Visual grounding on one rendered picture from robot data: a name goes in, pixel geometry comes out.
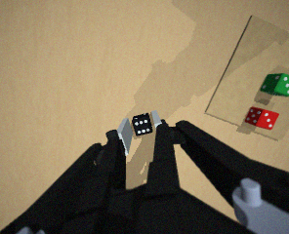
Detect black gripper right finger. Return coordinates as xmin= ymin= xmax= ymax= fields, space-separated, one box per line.
xmin=137 ymin=110 xmax=289 ymax=234

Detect tan flat mat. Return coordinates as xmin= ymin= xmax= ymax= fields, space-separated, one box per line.
xmin=205 ymin=15 xmax=289 ymax=140

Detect red die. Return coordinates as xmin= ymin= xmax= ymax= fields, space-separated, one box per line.
xmin=245 ymin=106 xmax=279 ymax=130

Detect green die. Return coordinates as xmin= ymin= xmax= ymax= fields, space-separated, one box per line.
xmin=260 ymin=73 xmax=289 ymax=97

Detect black die with white pips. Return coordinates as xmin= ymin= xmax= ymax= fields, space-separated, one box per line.
xmin=132 ymin=113 xmax=153 ymax=137

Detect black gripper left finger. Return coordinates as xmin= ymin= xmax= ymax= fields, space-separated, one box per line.
xmin=0 ymin=118 xmax=133 ymax=234

